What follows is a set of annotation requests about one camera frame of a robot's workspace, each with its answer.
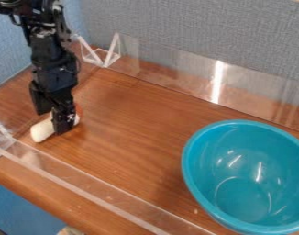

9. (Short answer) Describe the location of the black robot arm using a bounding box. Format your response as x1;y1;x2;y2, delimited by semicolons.
0;0;82;135

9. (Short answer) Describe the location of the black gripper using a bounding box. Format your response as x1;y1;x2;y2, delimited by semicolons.
28;30;82;136

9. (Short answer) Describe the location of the white brown toy mushroom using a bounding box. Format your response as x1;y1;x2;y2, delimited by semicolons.
30;113;82;144

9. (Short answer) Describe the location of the clear acrylic front barrier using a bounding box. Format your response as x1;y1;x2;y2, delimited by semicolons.
0;123;217;235

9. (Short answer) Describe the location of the clear acrylic back barrier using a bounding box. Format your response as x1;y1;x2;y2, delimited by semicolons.
73;33;299;130

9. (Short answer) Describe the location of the blue plastic bowl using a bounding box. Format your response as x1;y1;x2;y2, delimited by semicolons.
182;119;299;235

